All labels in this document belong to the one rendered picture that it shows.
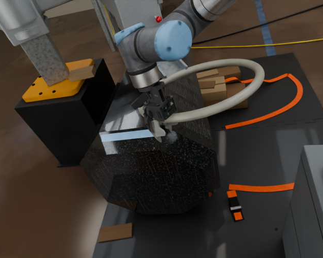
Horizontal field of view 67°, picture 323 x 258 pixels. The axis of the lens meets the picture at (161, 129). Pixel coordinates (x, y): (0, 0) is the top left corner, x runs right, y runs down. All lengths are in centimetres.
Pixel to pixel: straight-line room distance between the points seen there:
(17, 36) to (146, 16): 95
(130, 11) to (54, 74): 97
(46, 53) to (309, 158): 178
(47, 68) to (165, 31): 159
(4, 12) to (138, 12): 90
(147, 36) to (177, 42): 8
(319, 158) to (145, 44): 73
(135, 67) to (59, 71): 145
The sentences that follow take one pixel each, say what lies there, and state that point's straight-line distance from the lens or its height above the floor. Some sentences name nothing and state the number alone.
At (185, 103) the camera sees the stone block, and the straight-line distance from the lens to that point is 147.
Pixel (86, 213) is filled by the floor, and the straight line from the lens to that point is 214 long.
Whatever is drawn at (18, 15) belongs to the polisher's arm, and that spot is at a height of 132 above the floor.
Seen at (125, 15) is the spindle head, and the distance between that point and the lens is 138.
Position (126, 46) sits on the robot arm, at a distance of 70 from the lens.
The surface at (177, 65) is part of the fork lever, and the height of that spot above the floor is 102.
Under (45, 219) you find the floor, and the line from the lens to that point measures 233.
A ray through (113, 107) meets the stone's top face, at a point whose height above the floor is 84.
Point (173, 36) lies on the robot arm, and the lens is 60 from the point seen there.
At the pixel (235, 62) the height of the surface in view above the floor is 107.
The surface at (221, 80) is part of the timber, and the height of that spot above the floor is 24.
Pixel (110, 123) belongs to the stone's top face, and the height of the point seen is 84.
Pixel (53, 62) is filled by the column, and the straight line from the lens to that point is 209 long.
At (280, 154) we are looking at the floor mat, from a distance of 210.
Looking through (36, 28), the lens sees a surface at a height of 121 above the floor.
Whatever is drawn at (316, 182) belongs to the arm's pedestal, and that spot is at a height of 85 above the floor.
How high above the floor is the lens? 164
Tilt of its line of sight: 42 degrees down
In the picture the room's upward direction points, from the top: 19 degrees counter-clockwise
